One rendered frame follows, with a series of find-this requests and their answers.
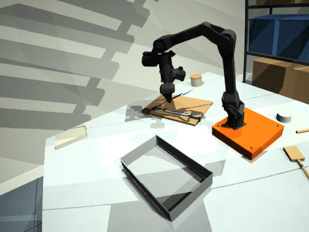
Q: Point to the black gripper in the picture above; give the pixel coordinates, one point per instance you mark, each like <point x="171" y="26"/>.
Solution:
<point x="168" y="88"/>

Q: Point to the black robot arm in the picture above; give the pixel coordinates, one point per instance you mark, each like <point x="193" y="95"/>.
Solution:
<point x="225" y="39"/>

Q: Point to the grey rectangular tin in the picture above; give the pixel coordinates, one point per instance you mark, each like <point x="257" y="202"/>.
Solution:
<point x="170" y="178"/>

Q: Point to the grey metal tongs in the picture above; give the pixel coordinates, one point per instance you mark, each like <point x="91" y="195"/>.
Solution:
<point x="176" y="112"/>

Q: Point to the grey cylinder with orange top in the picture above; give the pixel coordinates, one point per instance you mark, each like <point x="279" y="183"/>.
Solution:
<point x="196" y="80"/>

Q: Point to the grey short cylinder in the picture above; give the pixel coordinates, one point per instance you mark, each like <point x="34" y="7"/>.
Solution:
<point x="284" y="116"/>

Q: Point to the tan wooden spatula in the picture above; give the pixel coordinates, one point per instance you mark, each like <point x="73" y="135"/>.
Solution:
<point x="294" y="154"/>

